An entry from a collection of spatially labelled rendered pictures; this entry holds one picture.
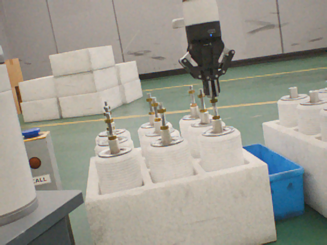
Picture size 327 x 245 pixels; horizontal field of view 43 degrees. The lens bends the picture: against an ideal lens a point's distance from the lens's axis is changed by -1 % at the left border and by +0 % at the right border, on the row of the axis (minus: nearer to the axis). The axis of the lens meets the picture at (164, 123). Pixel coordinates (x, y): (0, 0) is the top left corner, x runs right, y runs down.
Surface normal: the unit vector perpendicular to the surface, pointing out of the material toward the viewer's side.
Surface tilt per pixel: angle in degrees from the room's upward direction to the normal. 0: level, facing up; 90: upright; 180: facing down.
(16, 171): 90
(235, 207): 90
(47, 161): 90
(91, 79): 90
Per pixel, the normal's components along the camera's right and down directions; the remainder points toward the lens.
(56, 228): 0.92, -0.04
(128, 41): -0.37, 0.23
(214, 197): 0.15, 0.16
